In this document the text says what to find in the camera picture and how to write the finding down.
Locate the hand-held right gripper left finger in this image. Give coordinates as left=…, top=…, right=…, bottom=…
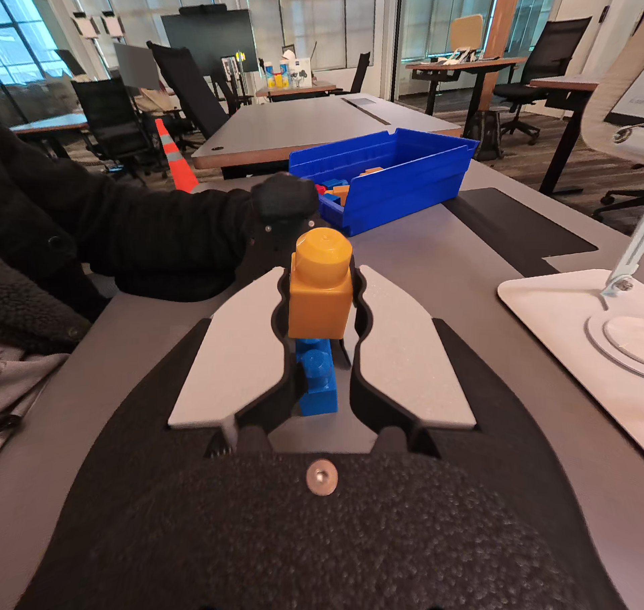
left=167, top=267, right=308, bottom=450

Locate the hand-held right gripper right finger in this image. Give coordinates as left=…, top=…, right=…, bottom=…
left=351, top=264, right=478, bottom=431

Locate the blue two-stud mega block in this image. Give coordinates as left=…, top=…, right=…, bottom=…
left=294, top=338, right=339, bottom=417

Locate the pile of mega blocks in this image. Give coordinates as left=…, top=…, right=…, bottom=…
left=314, top=167, right=385, bottom=208

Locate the orange one-stud mega block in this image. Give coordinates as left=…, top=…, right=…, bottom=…
left=288, top=227, right=354, bottom=340

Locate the blue plastic bin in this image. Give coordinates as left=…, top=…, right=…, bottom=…
left=289, top=127, right=480, bottom=237

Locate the person's left forearm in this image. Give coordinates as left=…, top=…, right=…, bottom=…
left=0, top=122, right=262, bottom=303

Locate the orange traffic cone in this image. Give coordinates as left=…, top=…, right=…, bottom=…
left=155, top=118, right=200, bottom=193

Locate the white base document stand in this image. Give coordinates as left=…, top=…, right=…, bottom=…
left=497, top=17, right=644, bottom=450

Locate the dark display screen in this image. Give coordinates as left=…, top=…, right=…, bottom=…
left=161, top=4, right=258, bottom=76

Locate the dark fleece jacket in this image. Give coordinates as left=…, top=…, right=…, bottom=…
left=0, top=258, right=94, bottom=355

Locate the black backpack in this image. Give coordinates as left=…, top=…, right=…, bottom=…
left=470, top=110, right=504, bottom=162

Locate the grey sweatshirt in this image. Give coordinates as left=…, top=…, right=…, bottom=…
left=0, top=346, right=69, bottom=447

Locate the printed instruction sheet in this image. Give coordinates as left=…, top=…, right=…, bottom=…
left=604, top=79, right=644, bottom=125

